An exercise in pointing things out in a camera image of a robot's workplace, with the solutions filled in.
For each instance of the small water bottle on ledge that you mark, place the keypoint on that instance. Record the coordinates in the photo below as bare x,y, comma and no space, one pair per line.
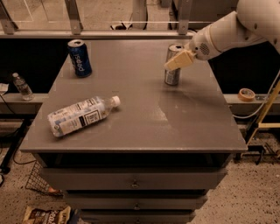
22,87

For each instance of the grey drawer cabinet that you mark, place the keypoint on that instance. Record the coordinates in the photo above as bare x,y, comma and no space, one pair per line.
155,157

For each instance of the yellow stand frame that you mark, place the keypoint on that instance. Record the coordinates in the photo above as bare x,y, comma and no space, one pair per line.
258,123

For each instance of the metal railing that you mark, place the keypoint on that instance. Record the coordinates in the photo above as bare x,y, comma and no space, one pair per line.
88,19

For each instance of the snack bag on floor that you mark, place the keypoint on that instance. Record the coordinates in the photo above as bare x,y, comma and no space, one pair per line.
40,216

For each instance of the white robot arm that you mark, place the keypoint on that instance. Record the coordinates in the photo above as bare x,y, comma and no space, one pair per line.
253,22

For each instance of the wire basket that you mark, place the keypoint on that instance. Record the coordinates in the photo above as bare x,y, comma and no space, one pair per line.
37,184

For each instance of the silver redbull can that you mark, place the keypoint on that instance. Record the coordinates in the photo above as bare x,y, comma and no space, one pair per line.
172,77

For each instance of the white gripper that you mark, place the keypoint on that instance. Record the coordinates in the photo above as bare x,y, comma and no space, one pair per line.
201,46

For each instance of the clear plastic water bottle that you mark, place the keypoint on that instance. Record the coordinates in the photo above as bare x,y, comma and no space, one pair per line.
81,114

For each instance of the roll of tape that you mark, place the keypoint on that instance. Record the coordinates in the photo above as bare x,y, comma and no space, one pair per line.
246,95

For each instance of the blue pepsi can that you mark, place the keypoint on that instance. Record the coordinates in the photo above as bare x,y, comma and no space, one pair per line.
78,53

